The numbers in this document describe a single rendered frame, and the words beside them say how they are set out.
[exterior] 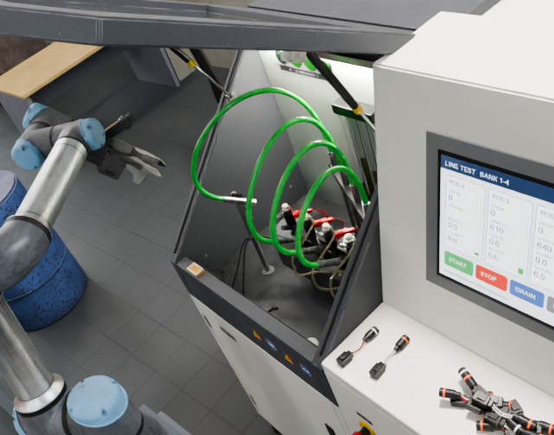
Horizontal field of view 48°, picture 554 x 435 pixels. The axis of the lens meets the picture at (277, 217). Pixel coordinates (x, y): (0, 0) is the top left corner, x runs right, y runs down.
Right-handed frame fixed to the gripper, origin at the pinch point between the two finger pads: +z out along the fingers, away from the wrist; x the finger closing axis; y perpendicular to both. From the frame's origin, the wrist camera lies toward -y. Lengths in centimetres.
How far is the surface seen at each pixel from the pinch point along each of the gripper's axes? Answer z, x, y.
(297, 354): 48, 33, 16
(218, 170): 16.8, -22.6, 2.3
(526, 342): 75, 59, -25
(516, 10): 54, 14, -76
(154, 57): -31, -369, 70
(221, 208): 23.1, -22.5, 13.5
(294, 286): 50, -2, 18
